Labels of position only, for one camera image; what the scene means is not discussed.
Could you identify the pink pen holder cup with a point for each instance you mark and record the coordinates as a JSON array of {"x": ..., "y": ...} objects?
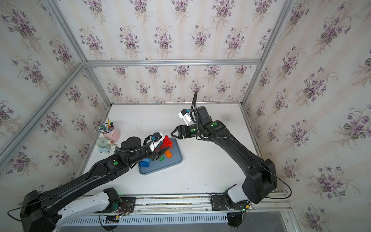
[{"x": 113, "y": 135}]

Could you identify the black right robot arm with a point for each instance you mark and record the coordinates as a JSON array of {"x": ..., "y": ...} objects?
[{"x": 260, "y": 174}]

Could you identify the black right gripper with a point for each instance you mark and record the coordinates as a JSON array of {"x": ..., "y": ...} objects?
[{"x": 182, "y": 132}]

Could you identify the orange lego brick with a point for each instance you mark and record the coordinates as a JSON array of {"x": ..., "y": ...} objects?
[{"x": 168, "y": 154}]

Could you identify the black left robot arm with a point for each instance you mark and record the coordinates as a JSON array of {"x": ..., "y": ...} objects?
[{"x": 46, "y": 211}]

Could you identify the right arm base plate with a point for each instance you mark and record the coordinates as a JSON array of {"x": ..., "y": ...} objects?
[{"x": 222, "y": 203}]

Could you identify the blue plastic tray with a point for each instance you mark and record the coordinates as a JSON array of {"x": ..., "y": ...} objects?
[{"x": 164, "y": 162}]

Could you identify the blue lego brick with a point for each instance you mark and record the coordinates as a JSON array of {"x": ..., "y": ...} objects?
[{"x": 145, "y": 163}]

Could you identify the pale green lotion bottle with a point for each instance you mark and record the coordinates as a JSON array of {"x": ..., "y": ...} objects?
[{"x": 105, "y": 143}]

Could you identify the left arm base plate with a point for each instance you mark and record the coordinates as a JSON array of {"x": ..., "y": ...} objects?
[{"x": 123, "y": 207}]

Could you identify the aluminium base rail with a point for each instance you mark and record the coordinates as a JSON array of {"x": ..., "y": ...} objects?
[{"x": 178, "y": 209}]

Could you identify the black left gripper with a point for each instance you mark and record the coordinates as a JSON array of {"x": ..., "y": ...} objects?
[{"x": 154, "y": 153}]

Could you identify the red lego brick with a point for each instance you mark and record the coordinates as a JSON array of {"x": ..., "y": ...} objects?
[{"x": 167, "y": 143}]

